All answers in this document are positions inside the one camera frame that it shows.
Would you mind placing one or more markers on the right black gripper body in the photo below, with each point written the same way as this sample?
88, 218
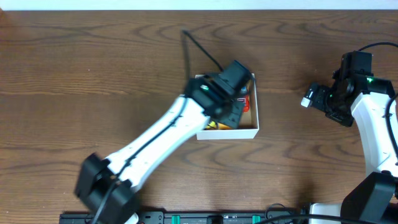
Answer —
329, 102

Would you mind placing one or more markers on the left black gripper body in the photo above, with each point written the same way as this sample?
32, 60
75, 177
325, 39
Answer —
234, 114

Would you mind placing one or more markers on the yellow ball with blue marks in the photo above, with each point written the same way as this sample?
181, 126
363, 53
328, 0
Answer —
212, 125

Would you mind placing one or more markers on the red toy truck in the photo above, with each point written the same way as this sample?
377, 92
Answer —
244, 99

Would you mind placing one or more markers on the orange duck toy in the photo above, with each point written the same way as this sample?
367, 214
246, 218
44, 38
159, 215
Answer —
223, 126

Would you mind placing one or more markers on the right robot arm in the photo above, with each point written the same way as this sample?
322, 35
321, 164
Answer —
357, 97

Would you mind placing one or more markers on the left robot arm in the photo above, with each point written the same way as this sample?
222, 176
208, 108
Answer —
108, 187

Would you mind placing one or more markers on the white cardboard box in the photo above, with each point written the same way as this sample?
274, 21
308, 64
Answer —
248, 125

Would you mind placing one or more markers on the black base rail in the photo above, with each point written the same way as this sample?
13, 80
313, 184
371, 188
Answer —
164, 217

